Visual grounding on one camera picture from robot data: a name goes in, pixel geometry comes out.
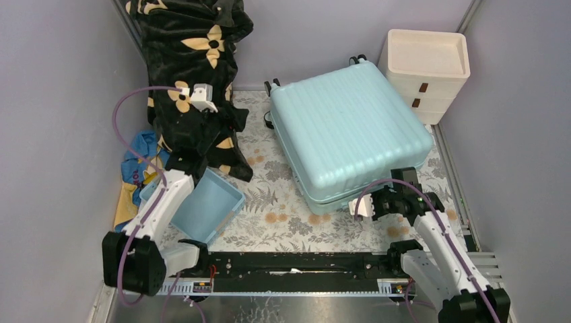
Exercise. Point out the light blue ribbed suitcase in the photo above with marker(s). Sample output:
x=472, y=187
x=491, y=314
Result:
x=342, y=130

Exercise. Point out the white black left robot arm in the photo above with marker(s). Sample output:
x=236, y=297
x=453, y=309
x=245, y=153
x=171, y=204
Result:
x=171, y=233

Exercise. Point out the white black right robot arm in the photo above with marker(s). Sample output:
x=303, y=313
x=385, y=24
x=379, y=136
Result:
x=453, y=283

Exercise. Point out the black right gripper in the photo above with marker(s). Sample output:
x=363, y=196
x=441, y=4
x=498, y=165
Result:
x=378, y=214

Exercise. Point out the white three-drawer storage cabinet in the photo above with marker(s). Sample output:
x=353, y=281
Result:
x=426, y=68

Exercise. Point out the blue yellow cloth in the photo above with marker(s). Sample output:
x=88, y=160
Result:
x=136, y=174

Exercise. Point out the black floral plush blanket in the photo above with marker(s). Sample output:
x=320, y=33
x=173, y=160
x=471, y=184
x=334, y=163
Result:
x=190, y=42

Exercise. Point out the floral patterned floor mat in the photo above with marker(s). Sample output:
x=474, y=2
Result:
x=275, y=216

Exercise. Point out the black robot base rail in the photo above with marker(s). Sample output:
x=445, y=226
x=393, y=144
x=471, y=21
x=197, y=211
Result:
x=353, y=274

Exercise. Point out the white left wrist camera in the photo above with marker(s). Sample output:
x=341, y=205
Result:
x=200, y=97

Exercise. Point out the light blue perforated plastic basket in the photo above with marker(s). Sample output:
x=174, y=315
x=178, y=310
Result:
x=201, y=211

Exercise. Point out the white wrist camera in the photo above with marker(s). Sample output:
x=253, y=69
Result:
x=200, y=97
x=364, y=208

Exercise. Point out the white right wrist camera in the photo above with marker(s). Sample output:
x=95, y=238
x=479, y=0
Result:
x=364, y=208

